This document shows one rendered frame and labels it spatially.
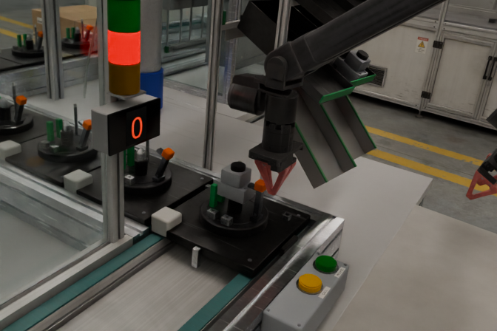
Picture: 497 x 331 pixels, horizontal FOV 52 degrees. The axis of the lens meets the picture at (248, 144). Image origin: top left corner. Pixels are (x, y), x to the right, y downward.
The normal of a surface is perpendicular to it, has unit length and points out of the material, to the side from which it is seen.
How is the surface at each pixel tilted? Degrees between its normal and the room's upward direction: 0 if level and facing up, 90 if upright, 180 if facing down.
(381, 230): 0
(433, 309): 0
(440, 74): 90
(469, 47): 90
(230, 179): 90
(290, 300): 0
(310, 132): 45
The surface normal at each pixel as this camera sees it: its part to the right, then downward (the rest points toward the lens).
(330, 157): 0.59, -0.42
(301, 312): 0.09, -0.91
